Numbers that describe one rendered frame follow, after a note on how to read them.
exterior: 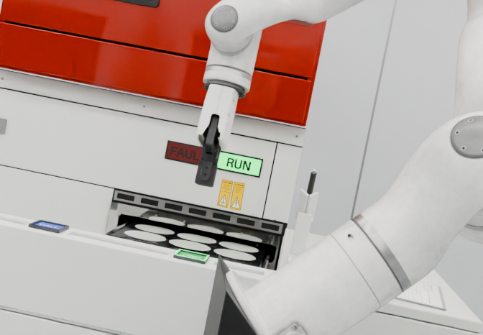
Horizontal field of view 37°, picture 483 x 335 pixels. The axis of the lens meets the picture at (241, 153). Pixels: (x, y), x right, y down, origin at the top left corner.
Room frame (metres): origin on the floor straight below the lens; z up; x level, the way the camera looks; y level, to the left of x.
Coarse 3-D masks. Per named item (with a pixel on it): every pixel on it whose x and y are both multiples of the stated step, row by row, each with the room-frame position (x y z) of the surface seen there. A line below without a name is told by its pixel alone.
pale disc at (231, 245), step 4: (224, 244) 1.78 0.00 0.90; (228, 244) 1.79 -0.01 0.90; (232, 244) 1.81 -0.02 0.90; (236, 244) 1.82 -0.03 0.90; (240, 244) 1.83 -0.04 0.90; (244, 244) 1.84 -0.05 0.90; (232, 248) 1.76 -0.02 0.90; (236, 248) 1.77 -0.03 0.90; (240, 248) 1.78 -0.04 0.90; (244, 248) 1.79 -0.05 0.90; (248, 248) 1.80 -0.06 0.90; (252, 248) 1.81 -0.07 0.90
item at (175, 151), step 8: (168, 144) 1.85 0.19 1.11; (176, 144) 1.84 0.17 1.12; (168, 152) 1.85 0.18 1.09; (176, 152) 1.84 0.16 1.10; (184, 152) 1.84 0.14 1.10; (192, 152) 1.84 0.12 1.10; (200, 152) 1.84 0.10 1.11; (184, 160) 1.84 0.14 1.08; (192, 160) 1.84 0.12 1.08; (200, 160) 1.84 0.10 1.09
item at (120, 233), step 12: (132, 228) 1.76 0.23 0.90; (168, 228) 1.86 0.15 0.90; (132, 240) 1.62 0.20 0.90; (144, 240) 1.64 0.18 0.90; (168, 240) 1.70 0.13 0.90; (216, 240) 1.82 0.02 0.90; (228, 240) 1.85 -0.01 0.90; (204, 252) 1.64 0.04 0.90; (252, 252) 1.75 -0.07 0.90; (252, 264) 1.61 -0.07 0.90
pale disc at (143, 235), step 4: (124, 232) 1.69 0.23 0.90; (128, 232) 1.70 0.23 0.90; (132, 232) 1.71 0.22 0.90; (136, 232) 1.72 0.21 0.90; (140, 232) 1.73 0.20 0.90; (144, 232) 1.74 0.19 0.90; (148, 232) 1.75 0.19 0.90; (132, 236) 1.67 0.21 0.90; (136, 236) 1.68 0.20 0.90; (140, 236) 1.69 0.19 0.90; (144, 236) 1.70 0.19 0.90; (148, 236) 1.70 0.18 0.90; (152, 236) 1.71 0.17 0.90; (156, 236) 1.72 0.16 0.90; (160, 236) 1.73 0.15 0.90; (152, 240) 1.66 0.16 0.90; (156, 240) 1.67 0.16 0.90; (160, 240) 1.68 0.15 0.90; (164, 240) 1.69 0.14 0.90
